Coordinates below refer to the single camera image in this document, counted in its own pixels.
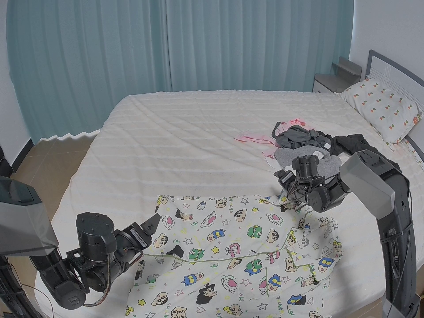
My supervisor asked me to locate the bed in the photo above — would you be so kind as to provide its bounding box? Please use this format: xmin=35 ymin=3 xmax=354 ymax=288
xmin=31 ymin=49 xmax=424 ymax=318

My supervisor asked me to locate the white printed pillow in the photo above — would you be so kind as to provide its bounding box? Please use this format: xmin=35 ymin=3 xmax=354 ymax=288
xmin=339 ymin=77 xmax=424 ymax=145

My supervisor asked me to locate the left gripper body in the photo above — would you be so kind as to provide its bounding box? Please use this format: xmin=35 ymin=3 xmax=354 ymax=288
xmin=114 ymin=221 xmax=153 ymax=252

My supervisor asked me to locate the pink garment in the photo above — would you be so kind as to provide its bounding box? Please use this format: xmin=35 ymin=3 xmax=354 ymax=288
xmin=233 ymin=118 xmax=315 ymax=165

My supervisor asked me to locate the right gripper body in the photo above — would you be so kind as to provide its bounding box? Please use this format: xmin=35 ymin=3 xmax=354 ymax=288
xmin=274 ymin=170 xmax=295 ymax=189

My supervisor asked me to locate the white printed pyjama top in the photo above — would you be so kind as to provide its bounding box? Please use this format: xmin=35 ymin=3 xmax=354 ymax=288
xmin=124 ymin=194 xmax=345 ymax=318

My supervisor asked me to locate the grey and white garment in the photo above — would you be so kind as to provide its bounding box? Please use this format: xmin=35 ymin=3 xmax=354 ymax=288
xmin=273 ymin=146 xmax=342 ymax=186

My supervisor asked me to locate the dark grey garment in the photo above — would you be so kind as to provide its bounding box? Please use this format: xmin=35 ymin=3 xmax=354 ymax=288
xmin=272 ymin=122 xmax=332 ymax=151

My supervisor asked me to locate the blue-green curtain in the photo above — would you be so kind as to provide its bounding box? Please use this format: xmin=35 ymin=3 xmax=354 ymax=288
xmin=7 ymin=0 xmax=171 ymax=142
xmin=166 ymin=0 xmax=353 ymax=93

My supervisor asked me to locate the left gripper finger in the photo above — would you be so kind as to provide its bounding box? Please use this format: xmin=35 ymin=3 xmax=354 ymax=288
xmin=140 ymin=213 xmax=162 ymax=238

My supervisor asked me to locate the black garment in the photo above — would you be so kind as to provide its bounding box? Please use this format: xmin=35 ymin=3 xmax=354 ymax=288
xmin=329 ymin=133 xmax=403 ymax=178

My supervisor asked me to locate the grey bedside table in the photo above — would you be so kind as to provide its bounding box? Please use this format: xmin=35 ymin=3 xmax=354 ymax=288
xmin=313 ymin=57 xmax=362 ymax=95

